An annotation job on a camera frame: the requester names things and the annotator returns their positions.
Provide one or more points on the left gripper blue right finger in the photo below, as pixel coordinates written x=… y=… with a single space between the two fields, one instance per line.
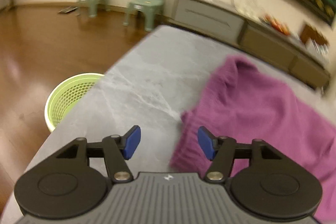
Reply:
x=221 y=152

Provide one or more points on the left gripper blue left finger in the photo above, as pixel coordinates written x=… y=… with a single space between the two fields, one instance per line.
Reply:
x=116 y=150

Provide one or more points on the purple knit sweater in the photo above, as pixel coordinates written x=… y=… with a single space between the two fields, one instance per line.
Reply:
x=240 y=102

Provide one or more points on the green plastic waste basket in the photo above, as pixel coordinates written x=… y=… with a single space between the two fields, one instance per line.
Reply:
x=66 y=95

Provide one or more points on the red fruit plate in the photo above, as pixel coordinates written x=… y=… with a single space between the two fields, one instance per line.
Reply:
x=275 y=24

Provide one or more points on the long grey brown sideboard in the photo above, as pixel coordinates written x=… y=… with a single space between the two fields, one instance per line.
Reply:
x=222 y=22

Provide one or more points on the brown wooden box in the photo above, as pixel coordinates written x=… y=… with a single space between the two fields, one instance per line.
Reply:
x=309 y=32

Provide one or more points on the clear glass cups set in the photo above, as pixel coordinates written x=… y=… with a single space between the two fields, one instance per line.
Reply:
x=249 y=8

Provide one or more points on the green child chair right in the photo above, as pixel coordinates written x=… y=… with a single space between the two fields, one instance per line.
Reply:
x=149 y=8

